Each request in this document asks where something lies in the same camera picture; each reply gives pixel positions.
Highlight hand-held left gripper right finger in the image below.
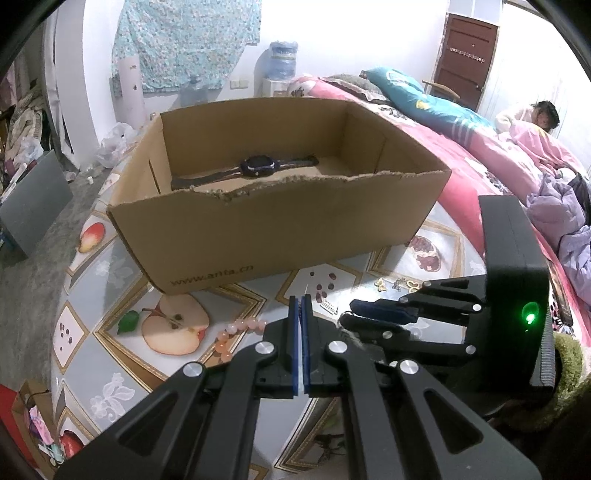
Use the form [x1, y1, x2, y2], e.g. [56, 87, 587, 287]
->
[302, 295, 543, 480]

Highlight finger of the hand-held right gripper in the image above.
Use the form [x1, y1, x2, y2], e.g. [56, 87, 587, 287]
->
[338, 313, 483, 370]
[349, 276, 489, 326]

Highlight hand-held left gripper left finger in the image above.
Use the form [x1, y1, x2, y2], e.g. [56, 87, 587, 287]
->
[53, 295, 301, 480]

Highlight pink bead bracelet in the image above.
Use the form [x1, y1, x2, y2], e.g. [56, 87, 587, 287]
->
[213, 316, 269, 365]

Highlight brown cardboard box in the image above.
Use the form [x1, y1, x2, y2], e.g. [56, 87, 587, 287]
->
[107, 96, 452, 296]

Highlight dark round watch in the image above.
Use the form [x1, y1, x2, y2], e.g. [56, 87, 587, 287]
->
[171, 154, 320, 191]

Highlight person's right forearm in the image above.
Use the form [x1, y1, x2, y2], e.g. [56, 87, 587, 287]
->
[480, 330, 591, 480]

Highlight purple quilt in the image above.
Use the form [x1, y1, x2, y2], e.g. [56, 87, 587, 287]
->
[526, 173, 591, 305]

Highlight pink floral blanket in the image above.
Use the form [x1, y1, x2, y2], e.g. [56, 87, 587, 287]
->
[288, 74, 578, 324]

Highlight light pink quilt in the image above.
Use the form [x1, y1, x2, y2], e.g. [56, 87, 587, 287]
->
[495, 104, 589, 178]

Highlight fruit print tablecloth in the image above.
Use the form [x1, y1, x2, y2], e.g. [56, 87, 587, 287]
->
[48, 152, 573, 480]

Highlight wooden chair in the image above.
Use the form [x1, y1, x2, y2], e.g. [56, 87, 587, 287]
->
[421, 79, 461, 102]

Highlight teal pillow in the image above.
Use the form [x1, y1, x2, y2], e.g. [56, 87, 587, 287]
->
[359, 67, 497, 144]

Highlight brown door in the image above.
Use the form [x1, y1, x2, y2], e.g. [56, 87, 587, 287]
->
[436, 14, 499, 112]

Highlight brown patterned pillow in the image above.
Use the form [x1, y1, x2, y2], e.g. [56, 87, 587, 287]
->
[323, 74, 384, 100]

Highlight white water dispenser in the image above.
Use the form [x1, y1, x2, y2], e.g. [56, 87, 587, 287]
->
[262, 78, 296, 97]

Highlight blue water bottle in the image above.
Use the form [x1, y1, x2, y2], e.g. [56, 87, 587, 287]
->
[268, 41, 298, 81]

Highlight white plastic bag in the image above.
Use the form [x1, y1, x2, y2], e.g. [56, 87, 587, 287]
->
[95, 122, 139, 169]

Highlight red bag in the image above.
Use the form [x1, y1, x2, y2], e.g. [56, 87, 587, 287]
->
[0, 385, 28, 467]

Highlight grey board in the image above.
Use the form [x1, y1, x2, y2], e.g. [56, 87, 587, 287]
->
[0, 150, 75, 257]

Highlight white cylindrical appliance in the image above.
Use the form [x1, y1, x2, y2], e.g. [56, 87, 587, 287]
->
[116, 58, 147, 127]

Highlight hanging floral cloth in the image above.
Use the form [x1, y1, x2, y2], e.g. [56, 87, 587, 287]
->
[112, 0, 263, 95]

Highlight pile of clothes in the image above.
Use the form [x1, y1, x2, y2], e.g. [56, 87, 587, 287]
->
[0, 78, 51, 185]

